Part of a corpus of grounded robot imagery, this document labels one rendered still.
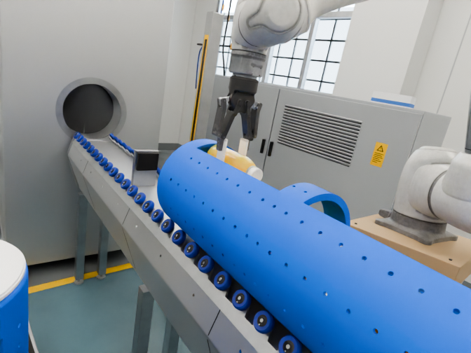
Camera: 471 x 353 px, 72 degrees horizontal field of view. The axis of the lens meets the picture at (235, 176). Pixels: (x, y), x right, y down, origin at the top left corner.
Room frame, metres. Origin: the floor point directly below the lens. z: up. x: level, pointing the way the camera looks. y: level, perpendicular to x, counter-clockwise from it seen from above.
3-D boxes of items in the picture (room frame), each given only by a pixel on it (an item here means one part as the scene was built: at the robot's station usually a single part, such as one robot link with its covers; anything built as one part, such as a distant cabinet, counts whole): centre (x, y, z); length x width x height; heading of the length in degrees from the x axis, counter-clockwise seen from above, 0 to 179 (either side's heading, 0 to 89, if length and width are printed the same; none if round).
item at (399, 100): (2.23, -0.92, 1.48); 0.24 x 0.12 x 0.08; 52
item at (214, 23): (1.64, 0.23, 0.85); 0.06 x 0.06 x 1.70; 40
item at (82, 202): (1.80, 0.88, 0.31); 0.06 x 0.06 x 0.63; 40
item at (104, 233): (1.89, 0.77, 0.31); 0.06 x 0.06 x 0.63; 40
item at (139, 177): (1.31, 0.38, 1.00); 0.10 x 0.04 x 0.15; 130
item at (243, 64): (0.88, 0.02, 1.46); 0.09 x 0.09 x 0.06
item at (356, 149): (2.83, -0.40, 0.72); 2.15 x 0.54 x 1.45; 44
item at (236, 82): (0.88, 0.02, 1.39); 0.08 x 0.07 x 0.09; 130
